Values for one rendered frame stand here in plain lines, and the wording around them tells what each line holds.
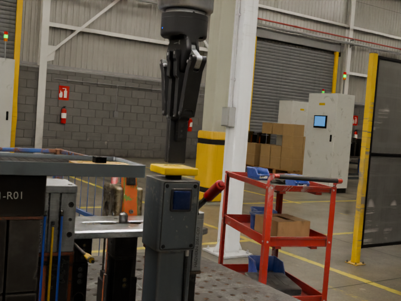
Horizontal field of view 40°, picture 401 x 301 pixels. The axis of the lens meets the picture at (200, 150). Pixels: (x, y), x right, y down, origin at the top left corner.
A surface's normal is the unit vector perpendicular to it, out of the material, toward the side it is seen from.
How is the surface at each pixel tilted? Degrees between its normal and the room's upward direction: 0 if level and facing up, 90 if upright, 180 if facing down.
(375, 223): 87
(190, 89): 103
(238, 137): 90
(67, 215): 90
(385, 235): 81
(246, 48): 90
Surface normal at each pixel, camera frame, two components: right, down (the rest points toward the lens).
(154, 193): -0.89, -0.04
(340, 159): 0.56, 0.08
